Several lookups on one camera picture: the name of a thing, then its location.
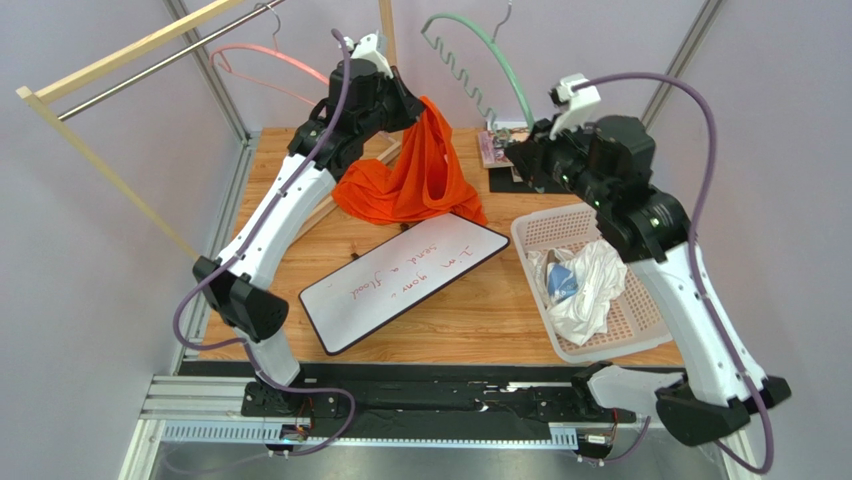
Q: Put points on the white printed t shirt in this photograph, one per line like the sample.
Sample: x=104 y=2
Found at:
x=577 y=289

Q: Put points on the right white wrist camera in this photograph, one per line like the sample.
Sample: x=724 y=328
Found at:
x=576 y=106

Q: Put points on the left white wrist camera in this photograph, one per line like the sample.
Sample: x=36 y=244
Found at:
x=373 y=48

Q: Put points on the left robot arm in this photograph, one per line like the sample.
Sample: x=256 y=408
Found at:
x=363 y=100

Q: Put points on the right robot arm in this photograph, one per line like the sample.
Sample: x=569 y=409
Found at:
x=608 y=165

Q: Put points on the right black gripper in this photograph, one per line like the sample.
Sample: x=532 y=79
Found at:
x=527 y=155

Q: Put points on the large black book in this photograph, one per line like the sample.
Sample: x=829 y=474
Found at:
x=508 y=180

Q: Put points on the wooden clothes rack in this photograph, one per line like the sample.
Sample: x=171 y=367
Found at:
x=167 y=137

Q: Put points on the pink cover book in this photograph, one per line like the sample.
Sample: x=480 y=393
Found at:
x=492 y=144

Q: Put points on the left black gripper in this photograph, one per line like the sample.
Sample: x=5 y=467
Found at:
x=410 y=106

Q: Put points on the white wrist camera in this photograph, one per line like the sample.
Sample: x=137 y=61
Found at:
x=373 y=48
x=576 y=106

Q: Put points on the white plastic basket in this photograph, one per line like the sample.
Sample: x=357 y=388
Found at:
x=634 y=321

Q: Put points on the orange t shirt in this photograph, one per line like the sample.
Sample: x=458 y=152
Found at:
x=427 y=180

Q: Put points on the whiteboard with red writing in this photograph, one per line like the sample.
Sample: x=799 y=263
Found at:
x=366 y=294

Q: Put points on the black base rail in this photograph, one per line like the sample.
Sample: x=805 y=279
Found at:
x=426 y=404

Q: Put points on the pink clothes hanger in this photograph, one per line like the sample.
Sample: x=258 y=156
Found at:
x=227 y=58

